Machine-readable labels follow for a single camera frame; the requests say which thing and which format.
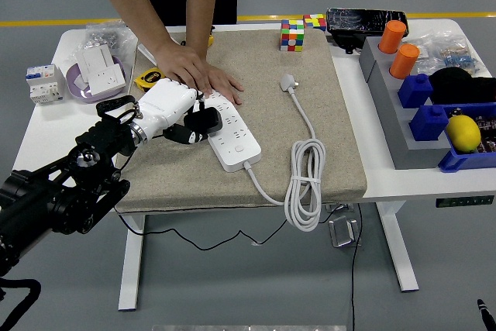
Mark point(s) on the black film-wrapped box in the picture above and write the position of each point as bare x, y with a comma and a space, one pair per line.
348, 21

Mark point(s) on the small colourful puzzle cube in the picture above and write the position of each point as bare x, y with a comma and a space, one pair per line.
315, 21

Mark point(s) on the yellow tape measure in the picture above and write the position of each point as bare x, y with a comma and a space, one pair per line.
147, 77

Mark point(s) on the table height control panel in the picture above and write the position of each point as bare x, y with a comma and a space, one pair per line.
465, 201

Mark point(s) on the person's left hand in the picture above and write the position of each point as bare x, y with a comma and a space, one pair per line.
226, 85

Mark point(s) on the clear acrylic stand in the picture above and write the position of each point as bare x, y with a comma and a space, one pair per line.
343, 230
335, 208

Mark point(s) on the clear bag of parts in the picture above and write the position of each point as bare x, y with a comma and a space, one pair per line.
445, 52

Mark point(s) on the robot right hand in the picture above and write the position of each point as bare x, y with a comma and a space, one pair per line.
486, 312

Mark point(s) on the white power strip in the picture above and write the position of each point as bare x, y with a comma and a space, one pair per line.
236, 149

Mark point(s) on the white circuit breaker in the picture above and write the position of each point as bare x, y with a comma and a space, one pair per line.
42, 83

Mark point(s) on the purple bowl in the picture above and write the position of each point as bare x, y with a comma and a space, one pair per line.
77, 94

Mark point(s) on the orange cylinder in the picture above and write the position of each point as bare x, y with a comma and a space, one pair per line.
404, 61
392, 36

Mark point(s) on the small white box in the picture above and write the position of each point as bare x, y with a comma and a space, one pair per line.
145, 52

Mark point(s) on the person's right hand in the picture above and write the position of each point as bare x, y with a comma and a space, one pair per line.
180, 61

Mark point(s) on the blue peg block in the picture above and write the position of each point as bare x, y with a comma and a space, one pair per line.
414, 90
428, 123

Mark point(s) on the white table leg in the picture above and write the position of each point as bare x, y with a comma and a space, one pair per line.
131, 269
399, 253

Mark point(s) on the small yellow object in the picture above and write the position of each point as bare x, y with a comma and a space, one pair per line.
211, 41

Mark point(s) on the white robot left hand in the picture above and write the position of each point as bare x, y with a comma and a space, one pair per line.
164, 104

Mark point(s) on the clear bag of screws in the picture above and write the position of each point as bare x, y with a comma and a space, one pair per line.
102, 38

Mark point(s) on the white switch panel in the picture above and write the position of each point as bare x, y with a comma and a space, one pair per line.
95, 59

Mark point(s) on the large colourful puzzle cube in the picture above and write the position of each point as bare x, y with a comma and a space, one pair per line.
292, 36

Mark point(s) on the black power adapter plug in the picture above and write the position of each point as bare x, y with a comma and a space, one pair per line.
207, 118

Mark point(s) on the yellow lemon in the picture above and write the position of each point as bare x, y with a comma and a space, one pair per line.
463, 133

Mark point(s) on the grey-brown table mat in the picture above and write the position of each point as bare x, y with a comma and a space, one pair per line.
263, 121

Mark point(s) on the white wall socket panel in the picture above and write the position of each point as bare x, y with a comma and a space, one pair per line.
106, 79

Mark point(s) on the grey stepped peg base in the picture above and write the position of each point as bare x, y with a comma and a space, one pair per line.
387, 106

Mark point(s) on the blue plastic bin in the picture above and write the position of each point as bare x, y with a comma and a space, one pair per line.
457, 160

